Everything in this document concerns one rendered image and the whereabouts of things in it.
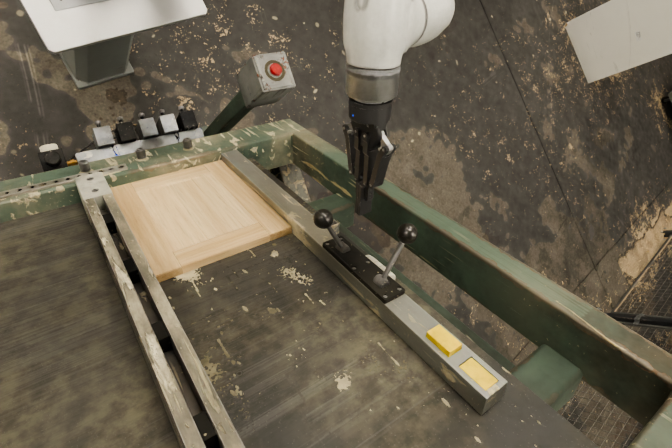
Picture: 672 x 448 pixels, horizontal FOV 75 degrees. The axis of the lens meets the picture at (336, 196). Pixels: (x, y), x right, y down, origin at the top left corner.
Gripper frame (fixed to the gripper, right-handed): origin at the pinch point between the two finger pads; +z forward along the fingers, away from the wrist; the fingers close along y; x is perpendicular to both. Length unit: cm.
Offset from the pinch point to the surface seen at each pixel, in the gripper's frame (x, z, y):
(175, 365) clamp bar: 41.5, 11.9, -7.7
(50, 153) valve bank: 48, 8, 73
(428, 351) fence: 7.3, 12.7, -27.0
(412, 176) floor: -137, 88, 114
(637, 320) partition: -275, 198, -3
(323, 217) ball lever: 10.5, 0.2, -1.3
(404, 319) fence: 6.7, 11.5, -20.6
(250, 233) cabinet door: 16.4, 13.7, 18.8
